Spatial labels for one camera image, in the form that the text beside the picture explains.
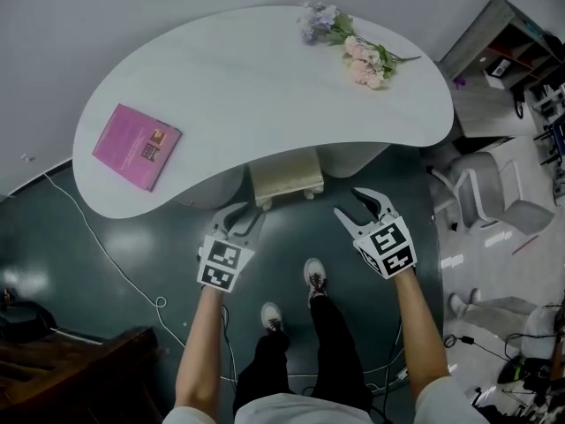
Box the black adapter cable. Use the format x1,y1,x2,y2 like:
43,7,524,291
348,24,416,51
442,332,522,364

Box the grey armchair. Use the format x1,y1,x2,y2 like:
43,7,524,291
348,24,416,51
430,151,556,239

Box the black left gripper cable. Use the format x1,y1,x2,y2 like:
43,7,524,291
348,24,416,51
219,291,240,388

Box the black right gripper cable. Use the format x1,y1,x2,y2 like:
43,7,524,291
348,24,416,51
362,318,404,414

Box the person's white shirt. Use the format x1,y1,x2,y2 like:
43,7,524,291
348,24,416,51
162,375,480,424

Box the person's left leg black trousers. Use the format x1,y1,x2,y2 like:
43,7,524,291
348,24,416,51
232,329,293,417

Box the person's right leg black trousers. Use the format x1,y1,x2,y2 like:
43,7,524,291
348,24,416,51
307,293,374,413

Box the grey wooden shelf unit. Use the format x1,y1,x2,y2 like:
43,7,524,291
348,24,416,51
438,0,565,140

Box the pink artificial flower bunch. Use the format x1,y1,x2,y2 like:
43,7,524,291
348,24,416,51
342,34,423,91

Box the pink book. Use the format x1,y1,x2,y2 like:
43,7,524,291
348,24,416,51
91,102,184,193

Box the grey table pedestal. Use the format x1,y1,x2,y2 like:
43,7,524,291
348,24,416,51
316,141,390,179

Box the person's left white shoe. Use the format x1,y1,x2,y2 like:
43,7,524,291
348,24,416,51
260,301,284,334

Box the person's right forearm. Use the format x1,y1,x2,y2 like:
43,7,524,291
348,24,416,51
389,268,452,404

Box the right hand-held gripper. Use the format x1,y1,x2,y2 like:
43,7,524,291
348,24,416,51
333,186,418,281

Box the dark brown wooden cabinet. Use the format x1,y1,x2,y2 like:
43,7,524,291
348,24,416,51
0,326,165,424

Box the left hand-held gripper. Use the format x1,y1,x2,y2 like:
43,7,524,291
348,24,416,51
196,201,267,293

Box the person's right white shoe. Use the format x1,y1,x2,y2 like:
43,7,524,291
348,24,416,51
303,257,329,303

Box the black bag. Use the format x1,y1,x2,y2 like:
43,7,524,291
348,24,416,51
0,299,58,345

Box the beige cushioned stool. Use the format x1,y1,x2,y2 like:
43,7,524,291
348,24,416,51
248,148,326,211

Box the person's leg black trousers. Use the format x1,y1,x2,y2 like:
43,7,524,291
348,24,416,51
307,293,374,413
232,329,293,417

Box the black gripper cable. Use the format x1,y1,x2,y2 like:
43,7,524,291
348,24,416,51
219,291,240,388
362,318,404,414

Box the red thin stick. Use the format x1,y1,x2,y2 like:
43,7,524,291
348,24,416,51
511,235,540,255

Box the person's white shoe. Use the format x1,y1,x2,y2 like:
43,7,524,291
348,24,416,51
303,257,329,303
260,301,284,334

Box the white floor cable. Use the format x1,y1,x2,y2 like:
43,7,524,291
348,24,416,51
42,172,239,383

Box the person's left forearm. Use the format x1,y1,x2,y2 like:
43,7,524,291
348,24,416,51
173,284,227,413

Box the white kidney-shaped table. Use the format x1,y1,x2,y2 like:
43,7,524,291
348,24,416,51
72,4,456,220

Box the purple artificial flower bunch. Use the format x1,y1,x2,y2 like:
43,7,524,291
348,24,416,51
297,1,357,46

